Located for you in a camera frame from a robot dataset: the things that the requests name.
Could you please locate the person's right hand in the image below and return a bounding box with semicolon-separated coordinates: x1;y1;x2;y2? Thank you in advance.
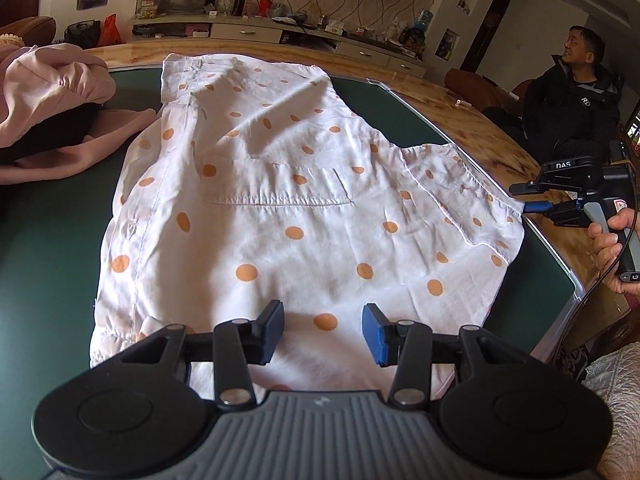
587;207;640;297

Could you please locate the dark patterned rug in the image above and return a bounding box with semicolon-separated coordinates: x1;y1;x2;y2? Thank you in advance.
545;305;631;381

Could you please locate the white television cabinet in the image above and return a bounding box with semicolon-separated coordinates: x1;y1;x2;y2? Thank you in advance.
131;10;428;78

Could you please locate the pink garment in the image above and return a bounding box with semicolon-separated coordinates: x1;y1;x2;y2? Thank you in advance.
0;42;161;183

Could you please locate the brown leather armchair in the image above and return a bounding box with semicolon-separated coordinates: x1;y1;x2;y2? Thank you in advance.
0;16;58;46

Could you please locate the small framed picture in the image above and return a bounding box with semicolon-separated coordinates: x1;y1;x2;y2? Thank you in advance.
435;30;458;58

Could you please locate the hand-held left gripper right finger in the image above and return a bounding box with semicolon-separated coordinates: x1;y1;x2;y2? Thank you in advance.
361;302;528;409

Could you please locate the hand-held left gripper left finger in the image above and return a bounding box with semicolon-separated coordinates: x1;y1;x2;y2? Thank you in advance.
117;299;287;407

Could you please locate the brown leather sofa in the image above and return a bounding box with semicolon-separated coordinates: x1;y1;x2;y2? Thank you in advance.
445;67;531;121

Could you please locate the black mesh basket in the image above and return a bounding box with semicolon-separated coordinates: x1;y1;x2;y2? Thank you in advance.
64;19;101;51

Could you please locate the white orange-dotted shirt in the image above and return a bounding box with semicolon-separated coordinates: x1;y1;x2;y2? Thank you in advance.
89;52;526;396

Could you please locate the black garment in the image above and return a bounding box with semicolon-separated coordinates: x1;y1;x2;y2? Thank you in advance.
0;102;103;166

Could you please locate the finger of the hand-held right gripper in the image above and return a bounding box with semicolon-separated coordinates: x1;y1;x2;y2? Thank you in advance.
508;157;599;197
522;201;592;229

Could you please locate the orange plastic bag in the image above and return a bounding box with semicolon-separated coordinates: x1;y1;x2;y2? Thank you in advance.
96;14;123;48

